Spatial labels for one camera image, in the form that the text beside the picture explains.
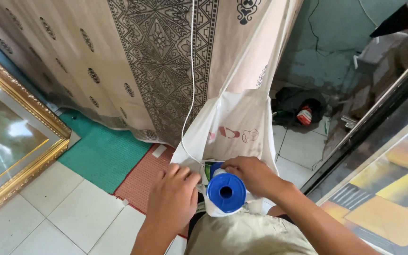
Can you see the person's right fingers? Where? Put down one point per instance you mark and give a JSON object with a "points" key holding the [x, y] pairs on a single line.
{"points": [[234, 166]]}

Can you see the green and white packet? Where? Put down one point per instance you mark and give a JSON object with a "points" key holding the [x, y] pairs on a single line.
{"points": [[208, 171]]}

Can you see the person's beige shorts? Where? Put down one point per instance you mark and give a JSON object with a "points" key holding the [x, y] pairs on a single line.
{"points": [[246, 233]]}

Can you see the gold framed picture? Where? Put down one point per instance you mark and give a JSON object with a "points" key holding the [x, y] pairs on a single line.
{"points": [[9, 134]]}

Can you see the person's left fingers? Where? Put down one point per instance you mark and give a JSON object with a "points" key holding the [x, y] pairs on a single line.
{"points": [[182, 177]]}

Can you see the person's right hand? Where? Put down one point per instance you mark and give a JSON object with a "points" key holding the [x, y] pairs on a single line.
{"points": [[257, 177]]}

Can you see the black plastic bag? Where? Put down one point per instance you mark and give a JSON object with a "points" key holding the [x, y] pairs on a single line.
{"points": [[296, 106]]}

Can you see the red woven mat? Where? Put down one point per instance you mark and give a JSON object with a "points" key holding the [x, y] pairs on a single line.
{"points": [[143, 180]]}

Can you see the red and white can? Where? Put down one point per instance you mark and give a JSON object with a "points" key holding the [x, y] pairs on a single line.
{"points": [[304, 115]]}

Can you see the dark framed abstract painting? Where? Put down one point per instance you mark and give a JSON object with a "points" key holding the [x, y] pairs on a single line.
{"points": [[384, 177]]}

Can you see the white bottle with blue cap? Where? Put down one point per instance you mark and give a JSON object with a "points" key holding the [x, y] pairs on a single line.
{"points": [[226, 193]]}

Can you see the person's left hand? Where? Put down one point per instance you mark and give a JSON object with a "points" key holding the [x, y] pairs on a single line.
{"points": [[172, 198]]}

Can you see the beige patterned curtain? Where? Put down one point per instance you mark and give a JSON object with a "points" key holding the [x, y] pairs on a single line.
{"points": [[126, 63]]}

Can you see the white cloth tote bag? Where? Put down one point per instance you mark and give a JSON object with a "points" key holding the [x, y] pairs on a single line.
{"points": [[236, 117]]}

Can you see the green woven mat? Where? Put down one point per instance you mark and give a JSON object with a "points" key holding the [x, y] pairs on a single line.
{"points": [[101, 152]]}

